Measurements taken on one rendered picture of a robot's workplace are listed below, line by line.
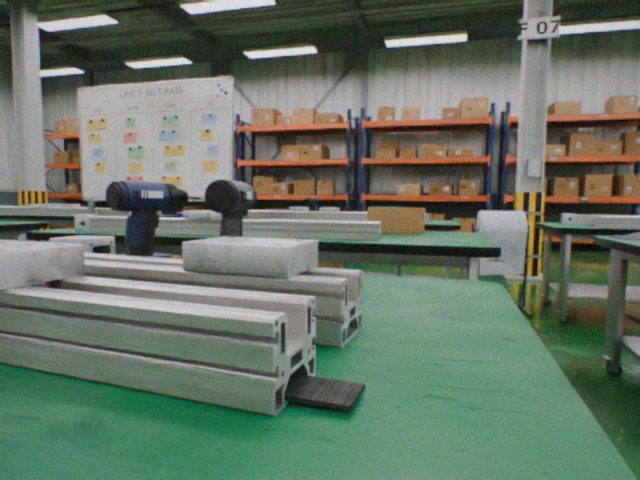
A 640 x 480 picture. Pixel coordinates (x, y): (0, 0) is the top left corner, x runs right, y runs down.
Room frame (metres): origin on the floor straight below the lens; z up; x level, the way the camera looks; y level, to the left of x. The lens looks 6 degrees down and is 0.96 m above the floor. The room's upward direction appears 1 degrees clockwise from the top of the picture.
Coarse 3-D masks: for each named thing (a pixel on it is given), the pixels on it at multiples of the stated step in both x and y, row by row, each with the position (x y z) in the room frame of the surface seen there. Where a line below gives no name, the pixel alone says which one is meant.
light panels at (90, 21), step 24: (240, 0) 7.29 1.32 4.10; (264, 0) 7.29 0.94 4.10; (48, 24) 8.29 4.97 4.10; (72, 24) 8.29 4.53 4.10; (96, 24) 8.31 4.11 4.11; (600, 24) 8.05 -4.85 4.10; (624, 24) 8.02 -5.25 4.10; (312, 48) 9.52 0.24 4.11; (48, 72) 11.34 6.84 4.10; (72, 72) 11.33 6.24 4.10
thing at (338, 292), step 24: (96, 264) 0.67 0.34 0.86; (120, 264) 0.66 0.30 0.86; (144, 264) 0.66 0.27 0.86; (168, 264) 0.71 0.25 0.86; (240, 288) 0.60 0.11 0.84; (264, 288) 0.59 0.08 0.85; (288, 288) 0.56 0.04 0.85; (312, 288) 0.55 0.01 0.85; (336, 288) 0.54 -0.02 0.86; (360, 288) 0.62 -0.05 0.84; (312, 312) 0.55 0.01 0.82; (336, 312) 0.54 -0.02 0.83; (360, 312) 0.62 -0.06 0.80; (336, 336) 0.54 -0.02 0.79
